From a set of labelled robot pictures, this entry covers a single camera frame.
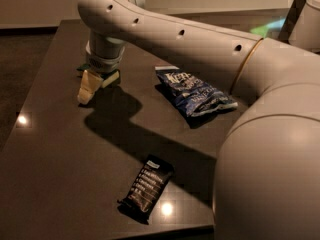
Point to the green and yellow sponge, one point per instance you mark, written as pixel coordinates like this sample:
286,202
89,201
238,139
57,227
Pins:
108,78

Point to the black snack bar wrapper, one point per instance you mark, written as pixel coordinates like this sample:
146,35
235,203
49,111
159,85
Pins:
147,187

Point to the blue chip bag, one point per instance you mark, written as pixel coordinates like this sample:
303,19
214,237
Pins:
190,95

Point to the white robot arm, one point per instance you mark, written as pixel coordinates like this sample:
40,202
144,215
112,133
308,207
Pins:
267,176

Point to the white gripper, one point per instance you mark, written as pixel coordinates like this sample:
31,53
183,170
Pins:
104,63

